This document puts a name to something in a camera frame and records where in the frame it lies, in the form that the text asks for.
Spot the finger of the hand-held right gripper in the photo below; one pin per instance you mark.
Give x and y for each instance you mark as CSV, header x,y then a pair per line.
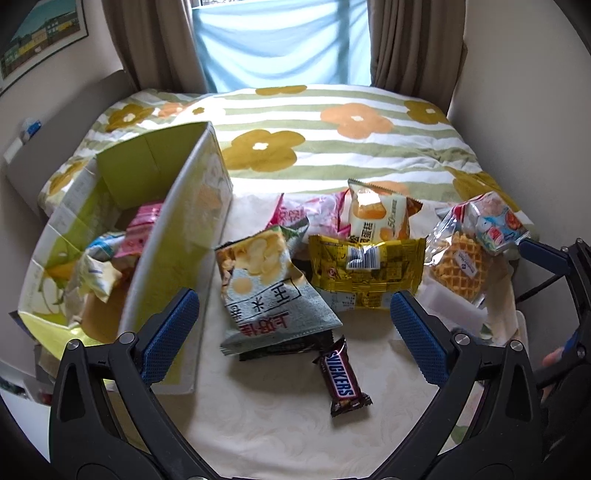
x,y
545,256
573,345

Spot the clear waffle packet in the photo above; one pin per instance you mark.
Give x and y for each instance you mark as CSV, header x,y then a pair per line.
x,y
452,267

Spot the pink snack packet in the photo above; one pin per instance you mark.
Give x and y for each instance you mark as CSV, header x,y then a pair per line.
x,y
138,230

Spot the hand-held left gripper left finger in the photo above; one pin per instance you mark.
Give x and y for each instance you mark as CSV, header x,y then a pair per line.
x,y
171,332

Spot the blue white small bottle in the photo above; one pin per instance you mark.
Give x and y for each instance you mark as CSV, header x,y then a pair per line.
x,y
31,128

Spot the orange white bread packet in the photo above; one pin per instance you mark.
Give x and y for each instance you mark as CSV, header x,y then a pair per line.
x,y
369,212

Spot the grey corn snack packet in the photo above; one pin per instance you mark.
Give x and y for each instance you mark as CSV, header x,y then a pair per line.
x,y
272,295

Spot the blue white snack packet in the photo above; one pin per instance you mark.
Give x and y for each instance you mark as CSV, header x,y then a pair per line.
x,y
104,244

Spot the white plastic container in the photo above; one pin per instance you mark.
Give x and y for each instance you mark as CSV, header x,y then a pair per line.
x,y
455,316

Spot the blue sheer curtain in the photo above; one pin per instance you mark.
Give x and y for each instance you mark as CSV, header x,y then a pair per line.
x,y
277,46

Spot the brown curtain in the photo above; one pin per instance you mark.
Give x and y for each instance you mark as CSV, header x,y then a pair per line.
x,y
415,46
152,41

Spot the floral striped blanket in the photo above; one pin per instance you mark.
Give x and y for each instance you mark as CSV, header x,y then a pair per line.
x,y
323,152

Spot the red white candy packet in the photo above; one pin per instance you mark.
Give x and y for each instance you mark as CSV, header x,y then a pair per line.
x,y
494,221

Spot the dark green cracker packet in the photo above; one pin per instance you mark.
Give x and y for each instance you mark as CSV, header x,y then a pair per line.
x,y
277,351

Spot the wall poster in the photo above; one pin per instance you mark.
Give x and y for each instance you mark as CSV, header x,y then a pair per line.
x,y
37,32

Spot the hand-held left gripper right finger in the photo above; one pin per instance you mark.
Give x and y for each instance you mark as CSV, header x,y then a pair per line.
x,y
415,341

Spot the pink strawberry candy packet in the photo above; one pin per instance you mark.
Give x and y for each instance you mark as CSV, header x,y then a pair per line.
x,y
318,212

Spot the white headboard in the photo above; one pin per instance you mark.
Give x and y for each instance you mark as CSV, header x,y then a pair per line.
x,y
55,120

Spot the brown chocolate bar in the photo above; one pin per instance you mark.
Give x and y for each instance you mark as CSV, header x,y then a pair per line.
x,y
341,378

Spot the green cardboard box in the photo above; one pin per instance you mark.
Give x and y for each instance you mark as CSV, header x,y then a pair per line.
x,y
184,221

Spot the pale yellow snack packet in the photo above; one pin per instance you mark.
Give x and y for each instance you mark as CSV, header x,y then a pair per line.
x,y
97,277

